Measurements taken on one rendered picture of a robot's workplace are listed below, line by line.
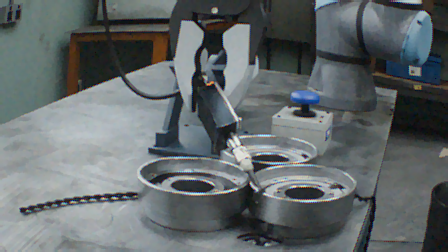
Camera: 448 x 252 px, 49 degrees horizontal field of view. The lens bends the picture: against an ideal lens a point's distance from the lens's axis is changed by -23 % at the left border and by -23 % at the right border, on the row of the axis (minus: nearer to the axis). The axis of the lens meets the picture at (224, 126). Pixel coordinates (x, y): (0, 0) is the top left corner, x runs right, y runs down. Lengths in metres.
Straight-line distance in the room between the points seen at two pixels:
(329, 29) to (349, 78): 0.10
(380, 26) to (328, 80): 0.17
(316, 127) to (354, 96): 0.31
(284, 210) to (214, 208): 0.06
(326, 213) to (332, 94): 0.56
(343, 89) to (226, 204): 0.57
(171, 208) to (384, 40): 0.59
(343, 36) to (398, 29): 0.14
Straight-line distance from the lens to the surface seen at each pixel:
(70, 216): 0.55
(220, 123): 0.55
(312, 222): 0.52
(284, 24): 4.44
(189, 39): 0.59
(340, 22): 1.05
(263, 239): 0.52
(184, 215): 0.52
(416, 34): 0.97
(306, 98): 0.77
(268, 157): 0.68
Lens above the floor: 1.02
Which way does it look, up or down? 14 degrees down
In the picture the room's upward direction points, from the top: 2 degrees clockwise
